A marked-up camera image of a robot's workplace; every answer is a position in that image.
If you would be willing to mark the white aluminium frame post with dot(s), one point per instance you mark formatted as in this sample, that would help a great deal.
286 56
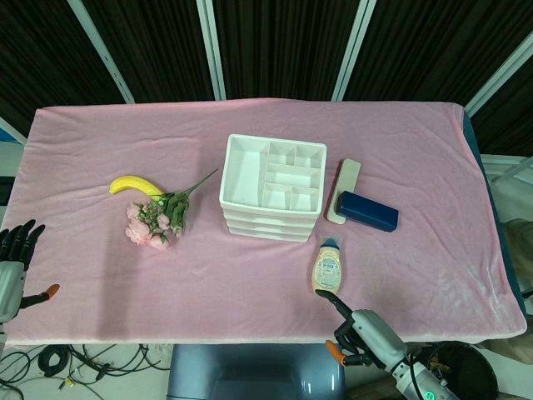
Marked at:
499 75
211 50
354 50
104 54
12 131

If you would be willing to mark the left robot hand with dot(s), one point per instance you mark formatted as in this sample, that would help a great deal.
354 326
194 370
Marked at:
10 283

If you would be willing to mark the white drawer organizer box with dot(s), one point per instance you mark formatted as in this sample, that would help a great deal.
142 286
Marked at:
245 179

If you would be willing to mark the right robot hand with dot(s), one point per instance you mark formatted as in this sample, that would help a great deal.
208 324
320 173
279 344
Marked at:
375 337

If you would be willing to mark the black curtain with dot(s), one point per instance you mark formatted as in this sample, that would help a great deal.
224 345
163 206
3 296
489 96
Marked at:
283 41

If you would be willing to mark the pink tablecloth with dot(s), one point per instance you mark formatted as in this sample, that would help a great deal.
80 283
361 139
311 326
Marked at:
250 291

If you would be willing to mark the white metal rack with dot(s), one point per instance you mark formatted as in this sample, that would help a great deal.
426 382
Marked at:
506 164

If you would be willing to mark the pink artificial flower bouquet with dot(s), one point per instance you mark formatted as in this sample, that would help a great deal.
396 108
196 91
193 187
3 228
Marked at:
139 231

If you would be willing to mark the yellow banana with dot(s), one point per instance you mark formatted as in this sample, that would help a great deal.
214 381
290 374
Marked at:
133 181

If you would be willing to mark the cream squeeze sauce bottle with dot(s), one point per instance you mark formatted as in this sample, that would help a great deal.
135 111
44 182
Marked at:
327 271

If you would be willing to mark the black round bin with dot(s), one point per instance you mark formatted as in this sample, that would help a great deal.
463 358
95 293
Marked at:
466 366

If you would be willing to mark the beige flat board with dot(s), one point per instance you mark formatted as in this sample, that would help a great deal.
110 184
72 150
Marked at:
347 175

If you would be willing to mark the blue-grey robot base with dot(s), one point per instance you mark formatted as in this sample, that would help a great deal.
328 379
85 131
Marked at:
250 375

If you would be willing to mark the navy blue rectangular case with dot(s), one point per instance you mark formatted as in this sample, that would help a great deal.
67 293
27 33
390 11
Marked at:
368 212

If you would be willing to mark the clear plastic drawer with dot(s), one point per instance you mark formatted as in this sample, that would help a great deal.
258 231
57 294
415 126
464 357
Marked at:
266 216
266 236
266 227

